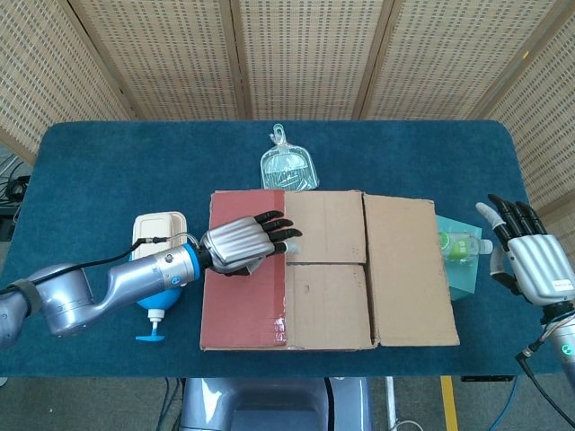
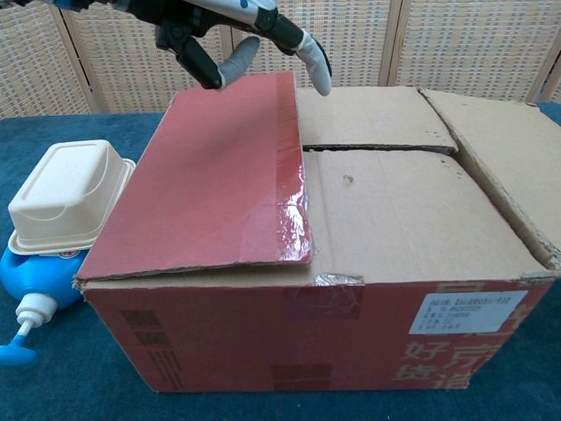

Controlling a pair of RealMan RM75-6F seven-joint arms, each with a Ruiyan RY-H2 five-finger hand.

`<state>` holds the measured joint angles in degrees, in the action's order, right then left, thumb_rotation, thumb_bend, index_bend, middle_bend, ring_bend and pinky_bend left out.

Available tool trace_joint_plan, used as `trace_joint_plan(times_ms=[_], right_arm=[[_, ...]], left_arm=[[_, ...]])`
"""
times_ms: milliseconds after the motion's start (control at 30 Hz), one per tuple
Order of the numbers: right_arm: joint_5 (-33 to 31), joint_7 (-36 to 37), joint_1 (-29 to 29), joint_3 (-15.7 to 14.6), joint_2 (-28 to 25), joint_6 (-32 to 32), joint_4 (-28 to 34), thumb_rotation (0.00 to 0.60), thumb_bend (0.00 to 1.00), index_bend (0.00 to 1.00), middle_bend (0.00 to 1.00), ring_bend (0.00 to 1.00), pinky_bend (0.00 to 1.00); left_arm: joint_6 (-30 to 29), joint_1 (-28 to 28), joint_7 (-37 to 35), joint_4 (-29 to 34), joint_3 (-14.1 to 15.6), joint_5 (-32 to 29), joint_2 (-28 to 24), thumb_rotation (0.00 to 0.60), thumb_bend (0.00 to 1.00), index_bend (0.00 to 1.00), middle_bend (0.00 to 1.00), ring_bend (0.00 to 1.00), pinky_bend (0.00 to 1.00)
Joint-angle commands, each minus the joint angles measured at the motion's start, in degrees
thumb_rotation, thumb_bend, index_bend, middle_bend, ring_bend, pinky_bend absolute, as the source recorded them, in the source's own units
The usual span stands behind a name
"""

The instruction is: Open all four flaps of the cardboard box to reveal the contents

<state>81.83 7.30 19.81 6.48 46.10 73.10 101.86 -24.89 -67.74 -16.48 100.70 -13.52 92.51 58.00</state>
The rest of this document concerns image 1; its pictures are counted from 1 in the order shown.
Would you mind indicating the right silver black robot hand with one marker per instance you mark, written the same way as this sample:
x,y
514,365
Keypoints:
x,y
541,265

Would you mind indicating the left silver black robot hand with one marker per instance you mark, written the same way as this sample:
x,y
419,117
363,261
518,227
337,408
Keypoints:
x,y
238,244

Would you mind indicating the cardboard box with red flaps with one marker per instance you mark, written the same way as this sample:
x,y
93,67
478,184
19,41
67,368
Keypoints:
x,y
404,269

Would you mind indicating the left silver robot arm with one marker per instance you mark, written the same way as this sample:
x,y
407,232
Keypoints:
x,y
135,278

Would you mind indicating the teal box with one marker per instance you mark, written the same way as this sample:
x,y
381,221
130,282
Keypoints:
x,y
465,278

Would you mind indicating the blue carpeted table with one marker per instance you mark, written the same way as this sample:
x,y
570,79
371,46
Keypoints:
x,y
112,179

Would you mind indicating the clear pouch with green label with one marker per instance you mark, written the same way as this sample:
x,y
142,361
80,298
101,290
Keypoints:
x,y
462,246

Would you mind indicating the beige lidded food container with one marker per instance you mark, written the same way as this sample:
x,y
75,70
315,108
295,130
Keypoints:
x,y
150,226

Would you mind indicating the packaged mint dustpan brush set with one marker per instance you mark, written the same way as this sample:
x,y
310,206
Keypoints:
x,y
287,168

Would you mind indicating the blue pump dispenser bottle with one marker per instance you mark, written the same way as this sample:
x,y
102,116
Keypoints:
x,y
157,303

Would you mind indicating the woven rattan folding screen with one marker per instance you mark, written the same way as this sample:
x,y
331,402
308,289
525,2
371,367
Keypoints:
x,y
305,58

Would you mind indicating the white metal pole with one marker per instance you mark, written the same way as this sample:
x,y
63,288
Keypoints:
x,y
390,401

